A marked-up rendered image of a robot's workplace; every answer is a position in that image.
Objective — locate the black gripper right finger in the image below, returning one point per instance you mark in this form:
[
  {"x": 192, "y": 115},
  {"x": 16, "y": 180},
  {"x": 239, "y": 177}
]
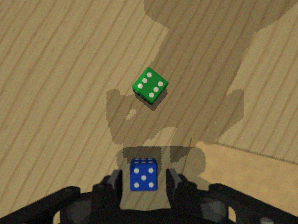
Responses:
[{"x": 214, "y": 204}]

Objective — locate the green die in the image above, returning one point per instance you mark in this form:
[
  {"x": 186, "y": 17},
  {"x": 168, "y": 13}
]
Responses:
[{"x": 149, "y": 85}]

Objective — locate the tan flat mat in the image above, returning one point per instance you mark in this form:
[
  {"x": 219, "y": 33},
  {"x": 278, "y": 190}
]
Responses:
[{"x": 269, "y": 180}]

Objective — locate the blue die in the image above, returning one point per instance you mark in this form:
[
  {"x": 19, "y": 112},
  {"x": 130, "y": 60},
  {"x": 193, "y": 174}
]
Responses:
[{"x": 143, "y": 174}]

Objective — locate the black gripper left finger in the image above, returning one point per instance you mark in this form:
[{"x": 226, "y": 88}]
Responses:
[{"x": 74, "y": 207}]

